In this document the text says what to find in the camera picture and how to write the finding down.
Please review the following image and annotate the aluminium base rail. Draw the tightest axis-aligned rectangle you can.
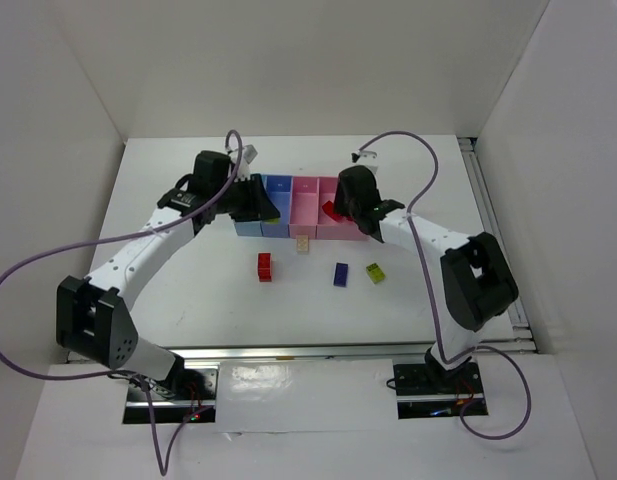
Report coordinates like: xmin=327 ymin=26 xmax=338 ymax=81
xmin=173 ymin=342 xmax=432 ymax=361

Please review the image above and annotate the dark blue lego brick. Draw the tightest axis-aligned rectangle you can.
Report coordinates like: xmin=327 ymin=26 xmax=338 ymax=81
xmin=333 ymin=262 xmax=349 ymax=288

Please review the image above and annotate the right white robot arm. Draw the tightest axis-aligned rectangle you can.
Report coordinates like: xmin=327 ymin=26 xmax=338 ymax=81
xmin=334 ymin=165 xmax=519 ymax=382

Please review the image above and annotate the light blue bin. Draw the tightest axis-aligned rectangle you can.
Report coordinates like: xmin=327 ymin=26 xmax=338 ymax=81
xmin=234 ymin=173 xmax=265 ymax=237

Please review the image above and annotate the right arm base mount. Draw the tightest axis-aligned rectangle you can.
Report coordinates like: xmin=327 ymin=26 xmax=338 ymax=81
xmin=385 ymin=354 xmax=488 ymax=420

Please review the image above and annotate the small pink bin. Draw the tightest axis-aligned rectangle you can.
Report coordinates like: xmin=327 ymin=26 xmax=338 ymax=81
xmin=289 ymin=176 xmax=319 ymax=239

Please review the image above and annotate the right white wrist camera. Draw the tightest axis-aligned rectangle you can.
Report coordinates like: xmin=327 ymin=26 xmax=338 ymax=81
xmin=351 ymin=150 xmax=378 ymax=175

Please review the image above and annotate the periwinkle blue bin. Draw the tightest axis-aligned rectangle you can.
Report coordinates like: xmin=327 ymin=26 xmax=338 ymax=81
xmin=261 ymin=175 xmax=292 ymax=238

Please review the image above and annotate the large red lego block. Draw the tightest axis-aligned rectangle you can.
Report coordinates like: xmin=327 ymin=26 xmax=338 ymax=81
xmin=257 ymin=252 xmax=273 ymax=282

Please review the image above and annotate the large pink bin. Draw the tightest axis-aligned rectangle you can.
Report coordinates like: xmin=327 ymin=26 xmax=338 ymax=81
xmin=316 ymin=177 xmax=368 ymax=241

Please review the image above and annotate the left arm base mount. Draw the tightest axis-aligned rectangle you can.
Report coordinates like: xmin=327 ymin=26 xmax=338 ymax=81
xmin=122 ymin=365 xmax=219 ymax=425

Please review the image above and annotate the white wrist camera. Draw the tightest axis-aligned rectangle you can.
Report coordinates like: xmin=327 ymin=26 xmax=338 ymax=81
xmin=351 ymin=150 xmax=378 ymax=175
xmin=227 ymin=144 xmax=258 ymax=181

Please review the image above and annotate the beige lego brick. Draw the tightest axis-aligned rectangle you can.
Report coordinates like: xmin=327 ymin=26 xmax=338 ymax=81
xmin=296 ymin=235 xmax=310 ymax=254

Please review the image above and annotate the aluminium side rail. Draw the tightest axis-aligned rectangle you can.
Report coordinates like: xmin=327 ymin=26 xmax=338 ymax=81
xmin=457 ymin=137 xmax=538 ymax=353

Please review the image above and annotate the small red lego brick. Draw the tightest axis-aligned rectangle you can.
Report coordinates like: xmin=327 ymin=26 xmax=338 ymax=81
xmin=322 ymin=201 xmax=346 ymax=223

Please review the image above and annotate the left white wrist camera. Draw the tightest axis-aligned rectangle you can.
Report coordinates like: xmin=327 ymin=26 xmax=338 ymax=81
xmin=227 ymin=144 xmax=258 ymax=181

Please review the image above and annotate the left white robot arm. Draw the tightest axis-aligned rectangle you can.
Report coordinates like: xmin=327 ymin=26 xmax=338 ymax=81
xmin=56 ymin=145 xmax=280 ymax=396

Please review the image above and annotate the lime green lego brick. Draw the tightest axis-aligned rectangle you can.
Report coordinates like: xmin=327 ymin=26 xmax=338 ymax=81
xmin=366 ymin=263 xmax=386 ymax=284

